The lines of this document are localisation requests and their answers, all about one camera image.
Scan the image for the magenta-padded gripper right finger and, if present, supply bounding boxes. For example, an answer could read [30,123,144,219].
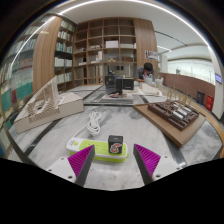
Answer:
[132,143,183,186]

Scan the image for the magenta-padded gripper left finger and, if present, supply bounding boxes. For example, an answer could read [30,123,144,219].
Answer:
[46,144,96,188]

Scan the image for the black charger block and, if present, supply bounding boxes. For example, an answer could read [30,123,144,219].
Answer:
[107,134,124,155]

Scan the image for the green and white power strip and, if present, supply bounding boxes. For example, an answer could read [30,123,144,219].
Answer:
[65,137,130,164]

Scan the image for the brown architectural model, wooden board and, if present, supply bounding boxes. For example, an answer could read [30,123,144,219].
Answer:
[133,84,208,148]

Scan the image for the white architectural model, beige base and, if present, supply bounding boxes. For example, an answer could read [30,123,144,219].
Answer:
[13,75,85,134]

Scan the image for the curved wooden slat bench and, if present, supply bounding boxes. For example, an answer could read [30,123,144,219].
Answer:
[189,98,224,159]

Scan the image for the small white building model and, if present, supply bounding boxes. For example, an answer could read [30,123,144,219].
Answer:
[138,81,161,97]

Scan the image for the dark bin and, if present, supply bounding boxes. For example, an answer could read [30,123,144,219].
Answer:
[196,90,205,106]

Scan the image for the black box display model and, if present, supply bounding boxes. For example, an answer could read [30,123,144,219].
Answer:
[104,74,135,95]

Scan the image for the person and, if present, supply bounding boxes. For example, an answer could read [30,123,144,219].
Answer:
[134,62,156,84]

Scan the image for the glass-fronted bookcase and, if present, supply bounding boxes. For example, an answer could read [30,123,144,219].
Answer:
[0,19,44,158]

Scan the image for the dark shelf unit with books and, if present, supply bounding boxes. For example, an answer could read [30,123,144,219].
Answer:
[54,19,76,93]

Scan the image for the coiled white power cable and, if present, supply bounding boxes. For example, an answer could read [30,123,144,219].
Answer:
[71,110,103,139]

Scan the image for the wall-mounted screen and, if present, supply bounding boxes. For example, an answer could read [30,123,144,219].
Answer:
[214,72,223,84]

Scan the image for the wall poster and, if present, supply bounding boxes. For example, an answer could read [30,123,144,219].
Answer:
[144,49,159,62]

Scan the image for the wooden wall shelf unit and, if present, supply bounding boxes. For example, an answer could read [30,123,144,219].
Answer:
[72,17,138,88]

